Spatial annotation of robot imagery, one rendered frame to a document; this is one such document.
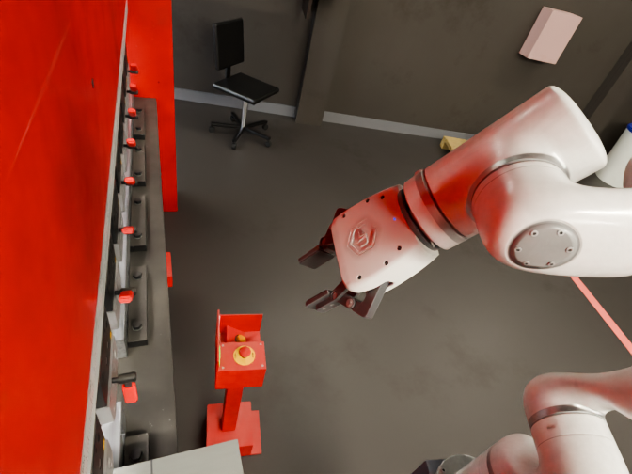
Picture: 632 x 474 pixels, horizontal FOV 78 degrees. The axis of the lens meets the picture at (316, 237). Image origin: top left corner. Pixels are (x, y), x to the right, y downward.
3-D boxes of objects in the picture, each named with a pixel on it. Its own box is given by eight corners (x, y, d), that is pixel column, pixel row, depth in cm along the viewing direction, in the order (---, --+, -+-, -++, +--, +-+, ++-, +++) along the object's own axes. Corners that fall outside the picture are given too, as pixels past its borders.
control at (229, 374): (261, 386, 136) (268, 359, 124) (214, 389, 132) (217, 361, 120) (258, 337, 150) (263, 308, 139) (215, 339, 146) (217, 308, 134)
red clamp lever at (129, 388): (140, 402, 77) (135, 378, 70) (117, 407, 75) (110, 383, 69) (140, 394, 78) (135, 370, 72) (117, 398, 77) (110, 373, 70)
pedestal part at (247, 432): (260, 453, 181) (264, 444, 173) (205, 460, 174) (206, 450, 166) (258, 411, 195) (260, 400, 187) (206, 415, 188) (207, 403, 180)
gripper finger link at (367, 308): (390, 245, 42) (350, 252, 46) (387, 316, 40) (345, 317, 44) (396, 248, 43) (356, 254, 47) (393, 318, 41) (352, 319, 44)
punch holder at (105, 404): (115, 426, 71) (102, 382, 60) (60, 437, 68) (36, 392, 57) (118, 354, 81) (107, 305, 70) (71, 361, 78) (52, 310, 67)
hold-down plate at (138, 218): (147, 251, 142) (146, 244, 140) (130, 252, 140) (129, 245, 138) (146, 200, 162) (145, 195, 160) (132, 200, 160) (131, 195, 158)
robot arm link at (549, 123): (480, 260, 38) (463, 204, 45) (633, 184, 31) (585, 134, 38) (429, 205, 34) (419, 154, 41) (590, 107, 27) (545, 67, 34)
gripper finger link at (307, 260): (330, 218, 49) (294, 244, 52) (335, 239, 47) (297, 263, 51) (346, 227, 51) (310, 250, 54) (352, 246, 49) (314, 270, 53)
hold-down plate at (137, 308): (148, 345, 115) (147, 339, 114) (128, 348, 113) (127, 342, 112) (147, 271, 136) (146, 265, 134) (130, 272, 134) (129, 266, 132)
